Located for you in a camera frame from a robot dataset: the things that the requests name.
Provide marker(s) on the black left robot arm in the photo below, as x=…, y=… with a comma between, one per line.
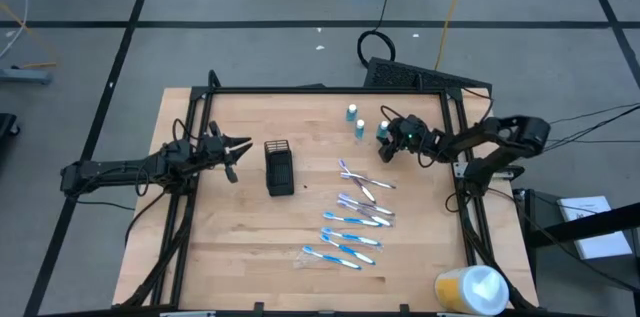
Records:
x=110, y=171

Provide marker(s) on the white paper booklet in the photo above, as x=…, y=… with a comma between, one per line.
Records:
x=605, y=249

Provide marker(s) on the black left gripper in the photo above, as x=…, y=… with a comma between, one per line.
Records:
x=212, y=149

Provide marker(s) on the purple white toothbrush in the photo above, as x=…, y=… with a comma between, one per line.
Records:
x=375, y=183
x=365, y=203
x=375, y=216
x=367, y=193

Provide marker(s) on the black chair caster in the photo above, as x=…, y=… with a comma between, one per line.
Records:
x=6, y=124

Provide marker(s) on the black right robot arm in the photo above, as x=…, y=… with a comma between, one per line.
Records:
x=500, y=132

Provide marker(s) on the yellow wipes canister white lid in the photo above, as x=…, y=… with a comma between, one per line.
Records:
x=475, y=289

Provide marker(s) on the grey desk foot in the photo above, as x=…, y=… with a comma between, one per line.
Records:
x=25, y=76

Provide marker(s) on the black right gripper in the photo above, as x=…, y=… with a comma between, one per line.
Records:
x=400, y=137

